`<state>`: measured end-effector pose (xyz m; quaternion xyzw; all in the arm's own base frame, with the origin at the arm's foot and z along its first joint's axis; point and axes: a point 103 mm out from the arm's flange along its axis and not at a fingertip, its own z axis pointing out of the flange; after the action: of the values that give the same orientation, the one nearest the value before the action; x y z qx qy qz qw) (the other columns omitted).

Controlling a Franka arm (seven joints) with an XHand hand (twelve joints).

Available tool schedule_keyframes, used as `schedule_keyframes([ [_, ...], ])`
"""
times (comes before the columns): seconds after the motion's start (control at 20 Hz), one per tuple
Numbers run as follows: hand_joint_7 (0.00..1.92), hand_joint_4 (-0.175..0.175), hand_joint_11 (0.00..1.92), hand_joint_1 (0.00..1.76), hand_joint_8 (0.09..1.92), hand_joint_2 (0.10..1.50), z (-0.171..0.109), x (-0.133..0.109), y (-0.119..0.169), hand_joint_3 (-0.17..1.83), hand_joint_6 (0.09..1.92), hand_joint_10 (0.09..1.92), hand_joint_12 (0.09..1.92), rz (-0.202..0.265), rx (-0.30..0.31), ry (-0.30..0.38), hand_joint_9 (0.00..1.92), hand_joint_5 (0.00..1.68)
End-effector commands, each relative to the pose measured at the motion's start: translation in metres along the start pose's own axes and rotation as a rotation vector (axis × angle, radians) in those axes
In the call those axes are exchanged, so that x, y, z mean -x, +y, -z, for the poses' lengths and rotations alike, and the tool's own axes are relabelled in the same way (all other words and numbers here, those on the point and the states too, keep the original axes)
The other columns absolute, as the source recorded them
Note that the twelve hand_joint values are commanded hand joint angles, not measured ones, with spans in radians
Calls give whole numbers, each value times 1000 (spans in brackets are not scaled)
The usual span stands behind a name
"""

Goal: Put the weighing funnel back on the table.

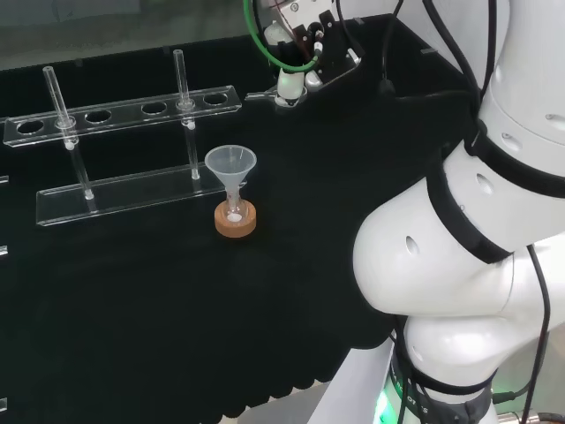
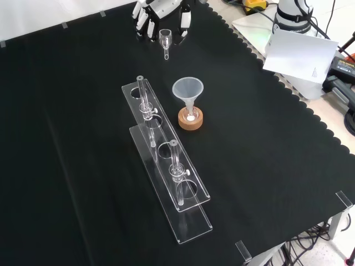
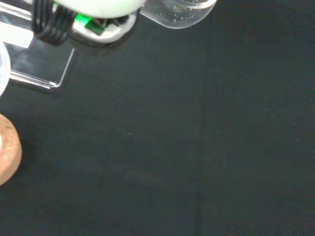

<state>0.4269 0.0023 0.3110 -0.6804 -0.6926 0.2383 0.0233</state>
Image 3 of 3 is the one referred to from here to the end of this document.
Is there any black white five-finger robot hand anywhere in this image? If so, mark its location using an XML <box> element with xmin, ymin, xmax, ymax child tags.
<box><xmin>31</xmin><ymin>0</ymin><xmax>146</xmax><ymax>49</ymax></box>

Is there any brown cork ring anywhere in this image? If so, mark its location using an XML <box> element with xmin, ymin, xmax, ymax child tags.
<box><xmin>0</xmin><ymin>113</ymin><xmax>23</xmax><ymax>186</ymax></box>

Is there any black bench cloth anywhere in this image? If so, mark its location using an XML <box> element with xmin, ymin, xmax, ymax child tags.
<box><xmin>0</xmin><ymin>0</ymin><xmax>315</xmax><ymax>236</ymax></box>

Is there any clear acrylic funnel stand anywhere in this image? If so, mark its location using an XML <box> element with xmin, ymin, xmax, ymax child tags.
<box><xmin>0</xmin><ymin>4</ymin><xmax>77</xmax><ymax>95</ymax></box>

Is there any translucent plastic funnel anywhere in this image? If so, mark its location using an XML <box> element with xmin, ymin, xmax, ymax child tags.
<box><xmin>0</xmin><ymin>40</ymin><xmax>12</xmax><ymax>98</ymax></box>

